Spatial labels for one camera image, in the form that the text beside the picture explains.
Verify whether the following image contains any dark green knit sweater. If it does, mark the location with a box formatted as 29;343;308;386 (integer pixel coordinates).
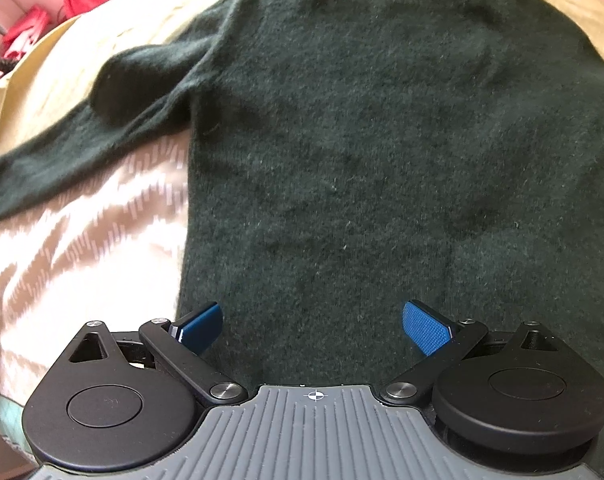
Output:
0;0;604;389

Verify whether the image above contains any beige patterned bed cover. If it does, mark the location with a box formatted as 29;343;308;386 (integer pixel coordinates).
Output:
0;0;604;446

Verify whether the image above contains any red bag pile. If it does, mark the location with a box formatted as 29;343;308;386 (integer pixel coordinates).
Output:
2;4;52;61

